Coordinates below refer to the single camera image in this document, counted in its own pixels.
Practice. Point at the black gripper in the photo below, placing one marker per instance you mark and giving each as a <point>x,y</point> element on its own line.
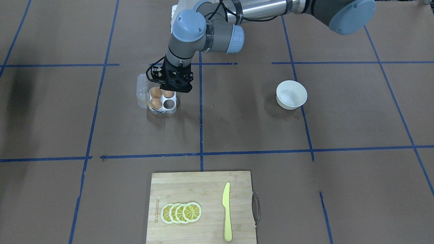
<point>154,75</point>

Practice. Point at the brown egg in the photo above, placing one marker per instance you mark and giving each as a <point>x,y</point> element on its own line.
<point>167,93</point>
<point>156,103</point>
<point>155,92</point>

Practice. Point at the clear plastic egg box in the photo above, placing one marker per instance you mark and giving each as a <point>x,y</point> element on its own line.
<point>149,95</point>

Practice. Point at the white bowl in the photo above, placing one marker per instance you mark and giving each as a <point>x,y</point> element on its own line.
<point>291,95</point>

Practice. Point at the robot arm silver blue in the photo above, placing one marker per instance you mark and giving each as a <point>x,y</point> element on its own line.
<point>216,27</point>

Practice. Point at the brown egg in box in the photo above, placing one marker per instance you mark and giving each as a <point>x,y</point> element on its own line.
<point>155,92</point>
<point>156,103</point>

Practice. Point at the wooden cutting board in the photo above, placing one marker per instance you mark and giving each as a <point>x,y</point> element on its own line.
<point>205,188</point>

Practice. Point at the yellow plastic knife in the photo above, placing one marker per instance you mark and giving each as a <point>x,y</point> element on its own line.
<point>228,236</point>

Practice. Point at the yellow lemon slices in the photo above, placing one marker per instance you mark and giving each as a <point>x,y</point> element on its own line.
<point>181,213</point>

